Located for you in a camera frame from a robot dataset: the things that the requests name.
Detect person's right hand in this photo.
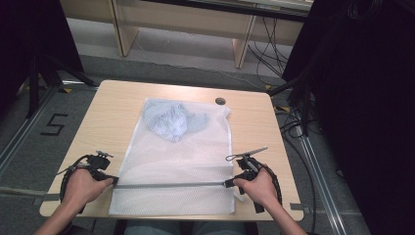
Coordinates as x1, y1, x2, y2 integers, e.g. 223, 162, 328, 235
232, 164, 283, 211

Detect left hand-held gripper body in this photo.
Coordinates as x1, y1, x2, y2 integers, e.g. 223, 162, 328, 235
85, 150, 115, 181

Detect person's left hand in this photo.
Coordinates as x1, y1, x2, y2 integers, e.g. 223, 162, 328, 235
61, 167, 115, 213

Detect black hanging cables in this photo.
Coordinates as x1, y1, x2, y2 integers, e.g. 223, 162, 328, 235
247, 16, 292, 86

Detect white mesh laundry bag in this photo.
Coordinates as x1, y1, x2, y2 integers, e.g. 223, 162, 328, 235
108, 97, 245, 216

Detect metal floor rail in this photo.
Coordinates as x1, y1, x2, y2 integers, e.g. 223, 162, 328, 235
0, 85, 61, 177
295, 125, 349, 235

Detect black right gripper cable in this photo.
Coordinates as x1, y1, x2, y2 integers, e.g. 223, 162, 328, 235
254, 163, 284, 214

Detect light wooden table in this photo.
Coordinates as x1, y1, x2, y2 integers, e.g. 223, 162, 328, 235
39, 79, 304, 222

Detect black metal stand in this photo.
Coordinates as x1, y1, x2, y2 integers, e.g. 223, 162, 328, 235
267, 73, 316, 138
24, 54, 99, 119

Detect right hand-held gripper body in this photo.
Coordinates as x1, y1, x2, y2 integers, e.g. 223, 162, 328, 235
225, 146, 269, 182

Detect person's legs in jeans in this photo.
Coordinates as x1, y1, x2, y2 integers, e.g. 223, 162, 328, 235
124, 218, 247, 235

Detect black floor cables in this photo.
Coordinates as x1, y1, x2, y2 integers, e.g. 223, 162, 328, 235
274, 107, 320, 235

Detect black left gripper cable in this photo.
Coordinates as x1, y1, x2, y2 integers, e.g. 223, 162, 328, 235
56, 154, 92, 204

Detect long wooden desk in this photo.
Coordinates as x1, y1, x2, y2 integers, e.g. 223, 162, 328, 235
59, 0, 314, 70

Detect light patterned garment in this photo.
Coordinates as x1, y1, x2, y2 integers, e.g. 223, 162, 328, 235
143, 101, 210, 144

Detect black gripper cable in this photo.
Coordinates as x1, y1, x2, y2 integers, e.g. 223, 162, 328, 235
254, 163, 284, 214
56, 154, 92, 204

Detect black curtain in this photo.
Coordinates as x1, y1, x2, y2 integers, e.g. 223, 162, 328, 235
282, 0, 415, 235
0, 0, 84, 111

